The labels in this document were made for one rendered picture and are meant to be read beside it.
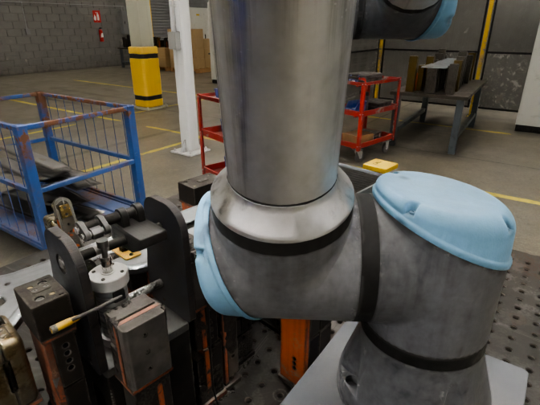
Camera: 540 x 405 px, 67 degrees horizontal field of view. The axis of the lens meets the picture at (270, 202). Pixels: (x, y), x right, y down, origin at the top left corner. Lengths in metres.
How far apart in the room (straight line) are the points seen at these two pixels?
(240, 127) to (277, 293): 0.14
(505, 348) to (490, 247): 0.93
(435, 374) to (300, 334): 0.53
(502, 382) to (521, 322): 0.83
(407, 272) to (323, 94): 0.16
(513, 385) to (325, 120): 0.39
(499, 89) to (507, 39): 0.77
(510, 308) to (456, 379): 1.00
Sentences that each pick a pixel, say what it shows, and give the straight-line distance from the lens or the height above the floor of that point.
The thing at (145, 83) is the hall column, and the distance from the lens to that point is 8.10.
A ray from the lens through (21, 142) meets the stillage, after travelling 2.68.
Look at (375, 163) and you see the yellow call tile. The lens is 0.99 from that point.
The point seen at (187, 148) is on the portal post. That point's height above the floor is 0.06.
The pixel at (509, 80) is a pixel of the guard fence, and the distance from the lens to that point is 7.94.
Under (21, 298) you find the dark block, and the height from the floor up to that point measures 1.12.
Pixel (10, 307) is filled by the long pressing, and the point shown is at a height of 1.00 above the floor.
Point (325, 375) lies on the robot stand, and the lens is 0.50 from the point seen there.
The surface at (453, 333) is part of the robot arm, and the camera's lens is 0.38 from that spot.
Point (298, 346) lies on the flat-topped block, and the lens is 0.93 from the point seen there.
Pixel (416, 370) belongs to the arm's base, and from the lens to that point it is 0.40.
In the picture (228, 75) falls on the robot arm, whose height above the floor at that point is 1.43.
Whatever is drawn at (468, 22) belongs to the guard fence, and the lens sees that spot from 8.02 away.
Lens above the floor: 1.46
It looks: 23 degrees down
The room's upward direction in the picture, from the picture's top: straight up
